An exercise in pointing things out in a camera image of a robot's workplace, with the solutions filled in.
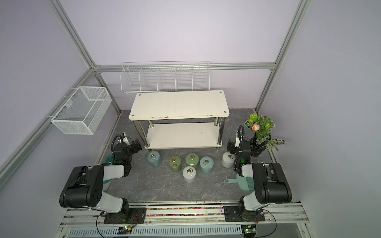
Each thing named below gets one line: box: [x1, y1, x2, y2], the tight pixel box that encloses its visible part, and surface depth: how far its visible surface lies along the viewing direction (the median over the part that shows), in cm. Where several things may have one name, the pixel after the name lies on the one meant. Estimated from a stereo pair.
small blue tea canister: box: [146, 150, 163, 168], surface depth 88 cm
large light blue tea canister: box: [199, 156, 215, 175], surface depth 84 cm
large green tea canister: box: [185, 152, 199, 169], surface depth 86 cm
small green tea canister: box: [168, 155, 182, 173], surface depth 86 cm
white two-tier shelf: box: [128, 90, 230, 150], surface depth 80 cm
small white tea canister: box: [221, 151, 236, 169], surface depth 88 cm
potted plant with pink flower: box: [244, 113, 286, 158], surface depth 76 cm
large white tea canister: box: [182, 165, 197, 184], surface depth 82 cm
